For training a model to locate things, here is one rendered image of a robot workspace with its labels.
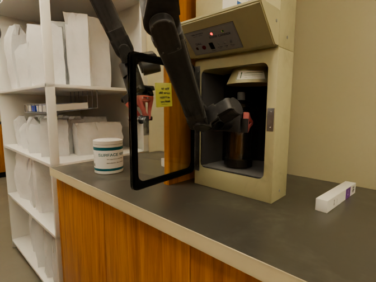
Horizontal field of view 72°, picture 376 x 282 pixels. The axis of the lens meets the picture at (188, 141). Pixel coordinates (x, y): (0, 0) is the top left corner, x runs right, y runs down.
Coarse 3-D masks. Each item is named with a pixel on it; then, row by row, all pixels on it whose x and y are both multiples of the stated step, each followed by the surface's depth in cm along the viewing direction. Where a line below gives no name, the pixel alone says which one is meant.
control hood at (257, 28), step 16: (256, 0) 65; (208, 16) 76; (224, 16) 73; (240, 16) 70; (256, 16) 68; (272, 16) 69; (240, 32) 74; (256, 32) 72; (272, 32) 70; (240, 48) 79; (256, 48) 76
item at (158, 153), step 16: (128, 64) 70; (144, 64) 75; (128, 80) 71; (144, 80) 75; (160, 80) 80; (128, 96) 72; (144, 96) 76; (160, 96) 81; (176, 96) 87; (144, 112) 76; (160, 112) 81; (176, 112) 88; (160, 128) 82; (176, 128) 88; (144, 144) 77; (160, 144) 83; (176, 144) 89; (144, 160) 78; (160, 160) 83; (176, 160) 90; (144, 176) 78
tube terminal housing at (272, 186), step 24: (216, 0) 87; (288, 0) 75; (288, 24) 77; (288, 48) 78; (216, 72) 98; (288, 72) 80; (288, 96) 82; (288, 120) 83; (288, 144) 85; (264, 168) 80; (240, 192) 87; (264, 192) 81
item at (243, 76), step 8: (232, 72) 90; (240, 72) 86; (248, 72) 84; (256, 72) 84; (264, 72) 84; (232, 80) 88; (240, 80) 85; (248, 80) 83; (256, 80) 83; (264, 80) 83
